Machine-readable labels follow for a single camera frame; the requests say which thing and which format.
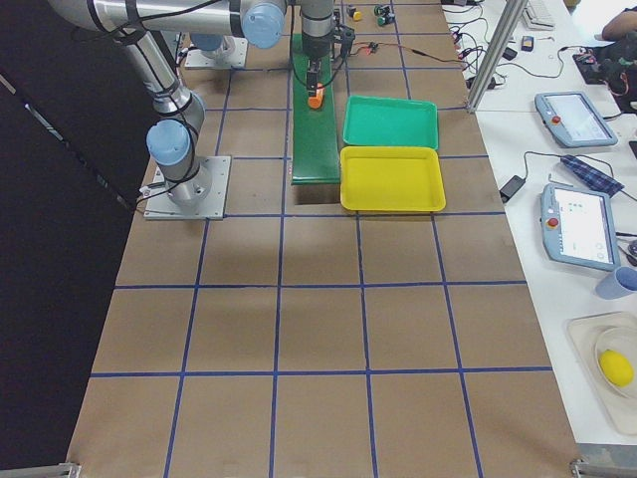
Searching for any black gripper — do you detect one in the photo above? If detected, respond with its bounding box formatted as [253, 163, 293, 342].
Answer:
[302, 17, 355, 98]

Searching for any orange 4680 cylinder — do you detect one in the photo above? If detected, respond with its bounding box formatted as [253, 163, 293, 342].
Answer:
[308, 83, 324, 110]

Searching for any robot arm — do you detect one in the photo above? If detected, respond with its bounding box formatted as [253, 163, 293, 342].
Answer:
[51, 1, 355, 208]
[189, 1, 335, 60]

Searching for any green plastic tray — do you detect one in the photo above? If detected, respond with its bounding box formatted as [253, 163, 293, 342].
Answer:
[342, 96, 439, 149]

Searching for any green conveyor belt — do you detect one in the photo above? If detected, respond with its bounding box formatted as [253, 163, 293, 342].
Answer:
[292, 34, 340, 185]

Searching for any yellow plastic tray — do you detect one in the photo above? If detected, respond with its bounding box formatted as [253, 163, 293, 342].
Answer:
[340, 146, 446, 212]

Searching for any black phone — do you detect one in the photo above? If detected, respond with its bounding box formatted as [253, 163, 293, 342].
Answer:
[521, 35, 534, 52]

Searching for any white keyboard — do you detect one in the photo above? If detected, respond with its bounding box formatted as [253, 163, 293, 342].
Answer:
[523, 0, 555, 31]

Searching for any black power adapter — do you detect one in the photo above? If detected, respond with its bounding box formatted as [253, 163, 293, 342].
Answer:
[499, 175, 527, 204]

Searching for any upper teach pendant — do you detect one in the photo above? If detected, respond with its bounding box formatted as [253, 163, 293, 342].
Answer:
[533, 92, 618, 148]

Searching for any teach pendant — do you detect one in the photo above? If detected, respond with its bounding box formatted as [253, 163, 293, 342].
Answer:
[533, 92, 618, 148]
[540, 183, 621, 272]

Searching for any lower teach pendant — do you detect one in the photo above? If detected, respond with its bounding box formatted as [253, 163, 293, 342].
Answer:
[540, 183, 621, 272]

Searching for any blue plaid cloth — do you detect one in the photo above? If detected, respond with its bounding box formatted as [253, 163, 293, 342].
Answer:
[560, 155, 624, 197]

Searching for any light blue cup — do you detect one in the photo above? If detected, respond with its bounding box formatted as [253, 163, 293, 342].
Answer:
[595, 267, 637, 300]

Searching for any beige tray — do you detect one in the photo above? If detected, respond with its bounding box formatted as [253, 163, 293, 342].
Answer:
[567, 312, 636, 437]

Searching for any white plate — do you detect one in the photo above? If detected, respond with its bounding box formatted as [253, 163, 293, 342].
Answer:
[594, 327, 636, 398]

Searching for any yellow lemon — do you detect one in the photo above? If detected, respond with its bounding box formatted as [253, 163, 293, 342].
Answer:
[598, 350, 634, 387]

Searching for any red black wire pair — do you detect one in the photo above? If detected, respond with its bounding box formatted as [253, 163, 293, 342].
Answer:
[353, 42, 469, 66]

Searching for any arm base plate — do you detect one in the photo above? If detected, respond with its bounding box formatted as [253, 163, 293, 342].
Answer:
[184, 35, 248, 70]
[141, 155, 231, 220]

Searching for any aluminium frame post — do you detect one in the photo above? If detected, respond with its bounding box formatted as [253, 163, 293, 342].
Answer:
[466, 0, 527, 114]

